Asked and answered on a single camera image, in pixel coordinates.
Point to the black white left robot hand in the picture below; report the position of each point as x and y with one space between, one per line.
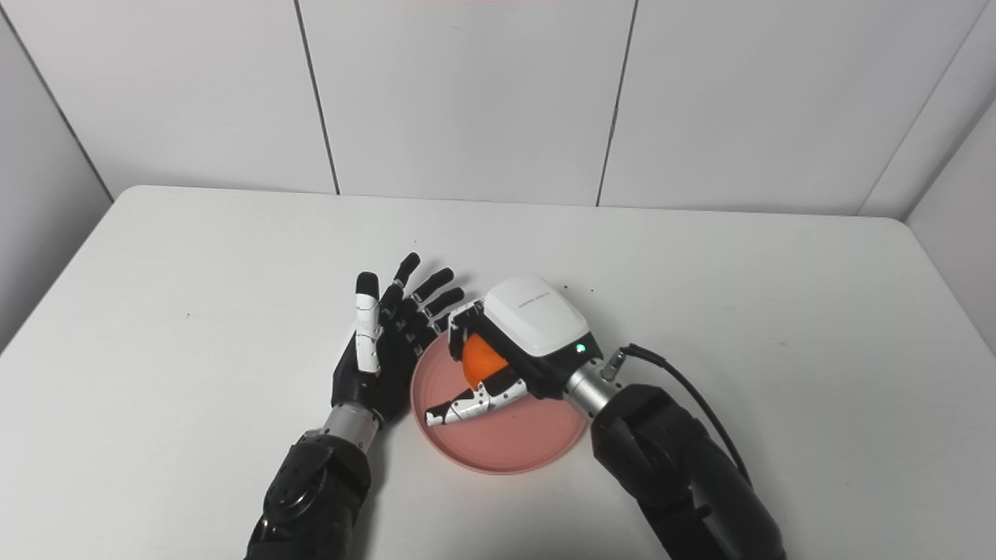
381 365

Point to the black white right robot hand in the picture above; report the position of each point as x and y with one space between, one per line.
537 319

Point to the orange fruit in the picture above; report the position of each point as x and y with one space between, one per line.
482 362

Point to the pink round plate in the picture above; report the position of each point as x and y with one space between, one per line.
513 435

